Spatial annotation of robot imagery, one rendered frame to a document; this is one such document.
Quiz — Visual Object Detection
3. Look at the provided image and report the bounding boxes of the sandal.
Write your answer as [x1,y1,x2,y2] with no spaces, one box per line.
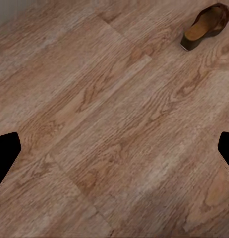
[180,3,229,51]

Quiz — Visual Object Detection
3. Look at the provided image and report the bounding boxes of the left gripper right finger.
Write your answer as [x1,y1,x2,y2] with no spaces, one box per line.
[218,132,229,165]

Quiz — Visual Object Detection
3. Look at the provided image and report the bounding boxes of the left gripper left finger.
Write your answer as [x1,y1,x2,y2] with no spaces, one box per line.
[0,132,21,184]

